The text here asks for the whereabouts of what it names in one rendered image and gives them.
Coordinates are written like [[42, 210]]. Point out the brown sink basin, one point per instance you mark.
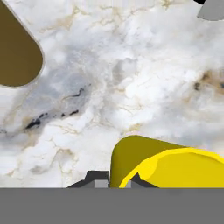
[[16, 49]]

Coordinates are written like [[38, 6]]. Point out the yellow pitcher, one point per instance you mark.
[[175, 169]]

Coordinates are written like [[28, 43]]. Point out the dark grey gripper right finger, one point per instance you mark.
[[137, 182]]

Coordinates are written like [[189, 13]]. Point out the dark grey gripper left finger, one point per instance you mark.
[[93, 178]]

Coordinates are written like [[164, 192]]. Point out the grey cup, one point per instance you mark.
[[212, 10]]

